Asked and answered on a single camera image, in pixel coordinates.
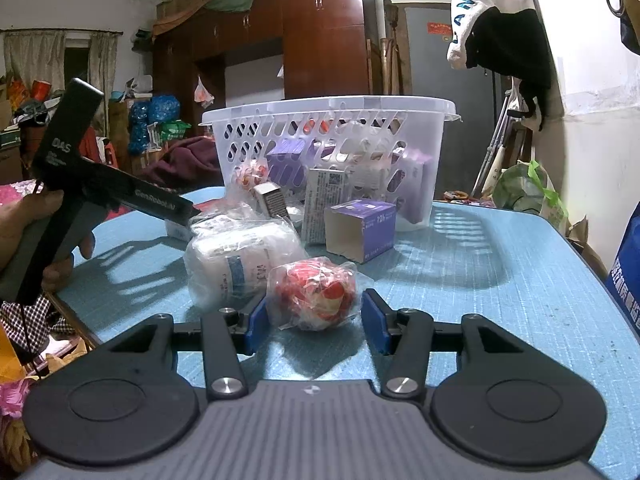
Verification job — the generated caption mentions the grey printed upright box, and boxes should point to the grey printed upright box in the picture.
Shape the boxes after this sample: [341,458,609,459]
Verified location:
[302,168,347,245]

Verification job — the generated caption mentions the purple cube box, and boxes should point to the purple cube box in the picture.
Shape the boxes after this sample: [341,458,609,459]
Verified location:
[324,200,396,264]

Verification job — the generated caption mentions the dark red wooden wardrobe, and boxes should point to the dark red wooden wardrobe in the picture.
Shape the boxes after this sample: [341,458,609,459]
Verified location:
[152,0,383,125]

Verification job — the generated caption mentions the person's left hand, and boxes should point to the person's left hand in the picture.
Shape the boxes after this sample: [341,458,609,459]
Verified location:
[1,191,74,292]

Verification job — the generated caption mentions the clear plastic laundry basket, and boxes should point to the clear plastic laundry basket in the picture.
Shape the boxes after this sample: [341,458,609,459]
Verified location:
[202,96,459,230]

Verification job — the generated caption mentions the green white plastic bag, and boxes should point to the green white plastic bag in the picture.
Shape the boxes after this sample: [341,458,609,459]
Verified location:
[492,159,568,236]

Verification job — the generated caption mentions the white hoodie blue letters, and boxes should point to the white hoodie blue letters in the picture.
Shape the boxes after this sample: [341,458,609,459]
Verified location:
[447,0,552,131]

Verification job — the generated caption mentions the white wrapped roll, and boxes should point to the white wrapped roll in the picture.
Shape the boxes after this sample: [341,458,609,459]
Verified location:
[183,220,307,311]

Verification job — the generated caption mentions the maroon clothes pile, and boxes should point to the maroon clothes pile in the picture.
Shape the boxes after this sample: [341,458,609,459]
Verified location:
[141,136,224,193]

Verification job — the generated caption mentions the red white ball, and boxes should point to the red white ball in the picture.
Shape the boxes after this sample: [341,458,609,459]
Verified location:
[266,257,360,332]

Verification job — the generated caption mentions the grey metal door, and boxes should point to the grey metal door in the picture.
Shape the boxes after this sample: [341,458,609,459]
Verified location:
[383,0,501,200]

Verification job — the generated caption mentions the blue plastic bags pile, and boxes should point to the blue plastic bags pile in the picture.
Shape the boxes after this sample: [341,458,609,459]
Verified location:
[128,94,180,156]

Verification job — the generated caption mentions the window curtain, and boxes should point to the window curtain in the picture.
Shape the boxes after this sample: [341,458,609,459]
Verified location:
[3,29,119,132]

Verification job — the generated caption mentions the dark mesh narrow box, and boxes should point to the dark mesh narrow box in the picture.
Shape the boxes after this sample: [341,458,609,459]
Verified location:
[252,182,291,221]

